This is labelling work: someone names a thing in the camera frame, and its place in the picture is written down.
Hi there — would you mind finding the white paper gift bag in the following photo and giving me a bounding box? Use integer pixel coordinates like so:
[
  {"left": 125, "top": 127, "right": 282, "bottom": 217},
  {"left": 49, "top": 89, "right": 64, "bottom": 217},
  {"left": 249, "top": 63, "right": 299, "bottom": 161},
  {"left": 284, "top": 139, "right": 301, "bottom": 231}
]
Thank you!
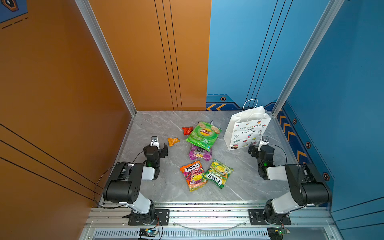
[{"left": 224, "top": 106, "right": 271, "bottom": 151}]

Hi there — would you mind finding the magenta raisin snack pouch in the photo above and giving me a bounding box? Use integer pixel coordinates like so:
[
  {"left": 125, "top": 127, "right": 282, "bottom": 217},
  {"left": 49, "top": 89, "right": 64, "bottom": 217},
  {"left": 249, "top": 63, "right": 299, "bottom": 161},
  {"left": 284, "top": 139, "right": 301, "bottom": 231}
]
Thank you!
[{"left": 189, "top": 145, "right": 213, "bottom": 162}]

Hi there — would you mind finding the orange Fox's candy bag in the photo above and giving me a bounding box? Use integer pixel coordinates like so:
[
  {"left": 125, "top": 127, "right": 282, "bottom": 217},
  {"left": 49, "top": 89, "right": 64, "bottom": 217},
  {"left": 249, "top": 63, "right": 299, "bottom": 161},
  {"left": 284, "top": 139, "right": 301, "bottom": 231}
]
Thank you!
[{"left": 180, "top": 161, "right": 208, "bottom": 192}]

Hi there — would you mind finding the green chips bag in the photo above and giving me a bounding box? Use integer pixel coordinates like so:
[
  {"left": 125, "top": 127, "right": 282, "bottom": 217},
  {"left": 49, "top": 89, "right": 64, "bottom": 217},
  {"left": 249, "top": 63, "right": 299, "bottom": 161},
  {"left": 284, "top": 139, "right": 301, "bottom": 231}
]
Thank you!
[{"left": 186, "top": 122, "right": 222, "bottom": 152}]

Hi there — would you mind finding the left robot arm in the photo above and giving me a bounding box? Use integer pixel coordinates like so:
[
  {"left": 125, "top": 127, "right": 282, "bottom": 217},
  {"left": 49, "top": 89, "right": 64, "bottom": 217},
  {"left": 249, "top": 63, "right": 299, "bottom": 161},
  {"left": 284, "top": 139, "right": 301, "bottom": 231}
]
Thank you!
[{"left": 103, "top": 136, "right": 168, "bottom": 226}]

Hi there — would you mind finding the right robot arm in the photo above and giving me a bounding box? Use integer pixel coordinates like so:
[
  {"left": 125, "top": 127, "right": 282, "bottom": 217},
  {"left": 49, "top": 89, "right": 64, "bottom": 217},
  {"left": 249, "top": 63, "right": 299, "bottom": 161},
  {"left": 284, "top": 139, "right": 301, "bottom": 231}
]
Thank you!
[{"left": 248, "top": 142, "right": 332, "bottom": 225}]

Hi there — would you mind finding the green Fox's candy bag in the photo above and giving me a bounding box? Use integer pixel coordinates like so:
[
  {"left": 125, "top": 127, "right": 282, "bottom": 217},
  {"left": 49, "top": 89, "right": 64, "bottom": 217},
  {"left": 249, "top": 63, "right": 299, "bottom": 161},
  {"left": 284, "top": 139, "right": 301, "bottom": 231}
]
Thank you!
[{"left": 203, "top": 159, "right": 234, "bottom": 189}]

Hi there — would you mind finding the orange candy wrapper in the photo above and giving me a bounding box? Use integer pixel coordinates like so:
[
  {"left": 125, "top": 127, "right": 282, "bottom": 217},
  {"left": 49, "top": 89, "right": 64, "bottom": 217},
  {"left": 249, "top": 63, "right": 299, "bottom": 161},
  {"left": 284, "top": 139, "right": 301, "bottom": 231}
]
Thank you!
[{"left": 167, "top": 138, "right": 180, "bottom": 147}]

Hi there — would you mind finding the red candy wrapper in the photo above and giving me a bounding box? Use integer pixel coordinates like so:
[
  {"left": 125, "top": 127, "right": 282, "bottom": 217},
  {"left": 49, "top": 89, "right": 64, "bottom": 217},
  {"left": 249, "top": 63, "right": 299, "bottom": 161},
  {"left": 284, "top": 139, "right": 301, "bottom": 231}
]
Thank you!
[{"left": 182, "top": 127, "right": 194, "bottom": 136}]

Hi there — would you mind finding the left circuit board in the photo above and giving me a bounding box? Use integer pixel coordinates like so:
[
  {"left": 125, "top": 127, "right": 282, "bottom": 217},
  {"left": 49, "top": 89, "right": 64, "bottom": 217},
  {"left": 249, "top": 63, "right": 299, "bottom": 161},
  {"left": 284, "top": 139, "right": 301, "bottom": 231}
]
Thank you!
[{"left": 139, "top": 229, "right": 159, "bottom": 239}]

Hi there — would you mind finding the circuit board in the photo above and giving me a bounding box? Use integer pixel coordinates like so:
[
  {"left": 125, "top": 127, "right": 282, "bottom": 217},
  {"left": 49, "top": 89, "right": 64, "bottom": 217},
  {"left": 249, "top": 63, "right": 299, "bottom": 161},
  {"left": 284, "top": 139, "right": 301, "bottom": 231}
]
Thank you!
[
  {"left": 139, "top": 229, "right": 159, "bottom": 239},
  {"left": 267, "top": 228, "right": 291, "bottom": 240}
]

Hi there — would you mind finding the right circuit board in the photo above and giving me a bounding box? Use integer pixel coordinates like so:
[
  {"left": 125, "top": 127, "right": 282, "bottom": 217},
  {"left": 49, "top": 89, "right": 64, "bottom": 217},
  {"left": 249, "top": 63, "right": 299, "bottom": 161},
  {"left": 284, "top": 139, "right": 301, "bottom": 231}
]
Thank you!
[{"left": 267, "top": 228, "right": 291, "bottom": 240}]

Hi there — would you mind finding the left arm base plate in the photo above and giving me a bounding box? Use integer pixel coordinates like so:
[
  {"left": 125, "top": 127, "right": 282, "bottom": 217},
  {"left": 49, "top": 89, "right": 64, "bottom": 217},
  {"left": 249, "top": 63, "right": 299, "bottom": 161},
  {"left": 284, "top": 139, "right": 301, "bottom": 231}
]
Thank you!
[{"left": 128, "top": 209, "right": 170, "bottom": 226}]

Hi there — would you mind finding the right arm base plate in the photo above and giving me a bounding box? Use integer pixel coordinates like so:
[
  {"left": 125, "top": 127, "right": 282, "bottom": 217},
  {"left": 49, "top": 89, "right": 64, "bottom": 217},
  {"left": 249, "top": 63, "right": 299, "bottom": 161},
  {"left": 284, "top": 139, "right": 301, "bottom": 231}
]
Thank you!
[{"left": 248, "top": 209, "right": 292, "bottom": 226}]

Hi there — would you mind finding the aluminium frame rail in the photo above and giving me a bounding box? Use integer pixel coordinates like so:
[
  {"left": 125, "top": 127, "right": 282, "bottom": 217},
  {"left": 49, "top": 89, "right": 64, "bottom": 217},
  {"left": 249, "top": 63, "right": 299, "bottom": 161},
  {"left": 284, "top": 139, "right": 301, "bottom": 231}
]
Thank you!
[{"left": 80, "top": 201, "right": 342, "bottom": 240}]

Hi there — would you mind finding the right aluminium corner post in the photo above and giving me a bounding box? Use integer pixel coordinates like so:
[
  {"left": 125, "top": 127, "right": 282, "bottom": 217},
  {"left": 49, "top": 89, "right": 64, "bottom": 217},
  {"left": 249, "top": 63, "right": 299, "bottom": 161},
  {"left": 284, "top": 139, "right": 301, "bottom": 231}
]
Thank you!
[{"left": 272, "top": 0, "right": 345, "bottom": 117}]

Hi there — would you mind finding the aluminium corner post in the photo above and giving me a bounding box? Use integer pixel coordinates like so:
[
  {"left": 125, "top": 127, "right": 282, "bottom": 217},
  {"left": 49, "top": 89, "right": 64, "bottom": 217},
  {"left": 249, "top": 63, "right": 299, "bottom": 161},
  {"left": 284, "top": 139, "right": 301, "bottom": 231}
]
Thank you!
[
  {"left": 75, "top": 0, "right": 137, "bottom": 118},
  {"left": 272, "top": 0, "right": 345, "bottom": 117}
]

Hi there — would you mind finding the left aluminium corner post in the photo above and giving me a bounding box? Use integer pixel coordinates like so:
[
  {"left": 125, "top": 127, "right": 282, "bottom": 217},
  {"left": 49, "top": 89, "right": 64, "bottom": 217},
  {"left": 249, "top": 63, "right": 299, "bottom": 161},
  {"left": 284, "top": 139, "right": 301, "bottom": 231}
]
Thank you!
[{"left": 75, "top": 0, "right": 137, "bottom": 118}]

